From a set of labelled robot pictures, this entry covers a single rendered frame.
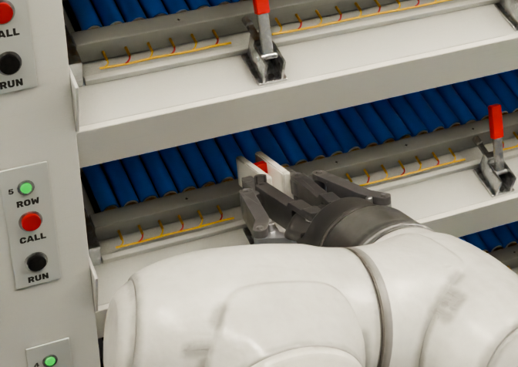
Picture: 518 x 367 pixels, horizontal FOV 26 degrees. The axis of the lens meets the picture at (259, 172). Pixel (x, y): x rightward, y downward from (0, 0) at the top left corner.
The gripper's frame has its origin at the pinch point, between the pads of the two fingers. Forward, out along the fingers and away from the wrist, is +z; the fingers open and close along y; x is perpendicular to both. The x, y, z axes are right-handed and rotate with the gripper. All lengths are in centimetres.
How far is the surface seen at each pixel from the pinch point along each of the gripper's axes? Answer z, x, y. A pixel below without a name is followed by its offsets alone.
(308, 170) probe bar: 5.4, -2.5, 7.0
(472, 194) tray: 1.0, -7.7, 23.4
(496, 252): 10.8, -20.8, 32.7
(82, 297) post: -1.1, -6.6, -19.0
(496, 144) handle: 0.8, -2.8, 26.4
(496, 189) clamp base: 0.0, -7.3, 25.7
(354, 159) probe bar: 5.4, -2.6, 12.2
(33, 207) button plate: -3.9, 4.0, -22.3
